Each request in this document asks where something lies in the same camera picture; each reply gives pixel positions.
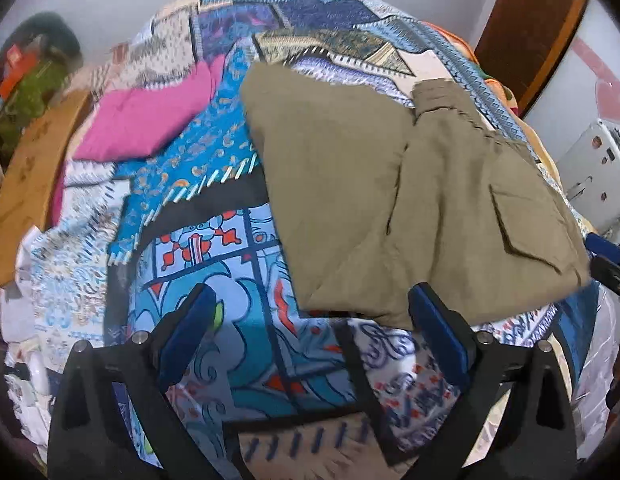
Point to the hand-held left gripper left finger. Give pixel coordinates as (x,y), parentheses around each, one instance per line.
(190,330)

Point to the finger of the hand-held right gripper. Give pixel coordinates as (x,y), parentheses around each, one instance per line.
(614,275)
(609,247)

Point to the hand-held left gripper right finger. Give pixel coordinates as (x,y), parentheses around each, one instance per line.
(439,340)

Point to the khaki pants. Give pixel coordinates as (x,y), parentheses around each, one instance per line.
(340,185)

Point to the white appliance with stickers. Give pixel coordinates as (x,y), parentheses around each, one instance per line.
(594,175)

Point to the white bedsheet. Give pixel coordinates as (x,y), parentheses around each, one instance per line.
(25,370)

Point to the patchwork printed blanket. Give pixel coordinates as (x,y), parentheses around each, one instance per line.
(215,160)

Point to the white pink wardrobe door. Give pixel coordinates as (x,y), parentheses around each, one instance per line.
(589,60)

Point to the orange pink bedsheet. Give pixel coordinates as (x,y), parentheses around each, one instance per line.
(492,82)

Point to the pink folded cloth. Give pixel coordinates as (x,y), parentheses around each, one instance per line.
(140,120)

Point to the wooden door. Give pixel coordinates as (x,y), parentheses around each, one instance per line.
(529,25)

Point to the green fabric bag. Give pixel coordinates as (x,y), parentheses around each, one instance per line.
(35,90)

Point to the orange box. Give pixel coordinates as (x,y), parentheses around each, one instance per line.
(17,67)

